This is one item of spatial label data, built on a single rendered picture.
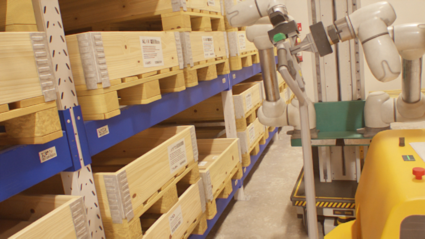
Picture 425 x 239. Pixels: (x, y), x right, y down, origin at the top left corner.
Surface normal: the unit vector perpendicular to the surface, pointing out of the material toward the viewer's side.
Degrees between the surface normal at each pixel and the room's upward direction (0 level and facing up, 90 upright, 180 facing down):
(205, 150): 90
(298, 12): 90
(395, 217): 90
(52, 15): 90
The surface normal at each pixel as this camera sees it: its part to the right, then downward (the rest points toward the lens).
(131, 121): 0.94, -0.05
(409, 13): -0.33, 0.22
